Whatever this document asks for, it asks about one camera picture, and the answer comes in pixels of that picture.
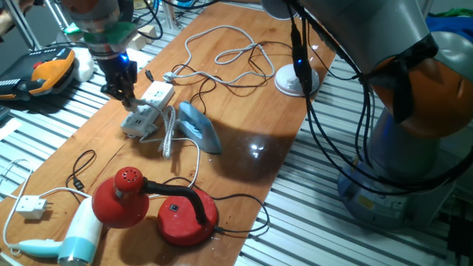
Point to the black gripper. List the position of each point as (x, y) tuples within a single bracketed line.
[(118, 74)]

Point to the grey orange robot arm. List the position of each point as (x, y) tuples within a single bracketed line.
[(388, 55)]

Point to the white power strip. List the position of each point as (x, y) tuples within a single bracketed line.
[(148, 107)]

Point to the white square plug adapter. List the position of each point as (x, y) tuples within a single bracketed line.
[(31, 207)]

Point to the person's bare hand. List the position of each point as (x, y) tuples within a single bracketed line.
[(16, 5)]

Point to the white paper sheet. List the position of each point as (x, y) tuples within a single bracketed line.
[(138, 59)]

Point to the white rounded gadget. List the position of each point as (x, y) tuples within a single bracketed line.
[(84, 66)]

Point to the orange black teach pendant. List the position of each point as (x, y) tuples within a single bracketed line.
[(51, 72)]

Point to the blue and white gadget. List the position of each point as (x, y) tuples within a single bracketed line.
[(184, 3)]

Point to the glossy wooden board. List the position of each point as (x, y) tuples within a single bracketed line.
[(251, 122)]

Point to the red desk lamp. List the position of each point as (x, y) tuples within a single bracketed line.
[(181, 221)]

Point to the white and blue hair dryer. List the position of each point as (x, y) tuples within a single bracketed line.
[(81, 236)]

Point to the white desk lamp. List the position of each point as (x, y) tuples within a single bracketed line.
[(292, 83)]

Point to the blue plastic bag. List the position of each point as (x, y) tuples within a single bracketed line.
[(443, 24)]

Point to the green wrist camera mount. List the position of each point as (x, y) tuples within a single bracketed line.
[(120, 35)]

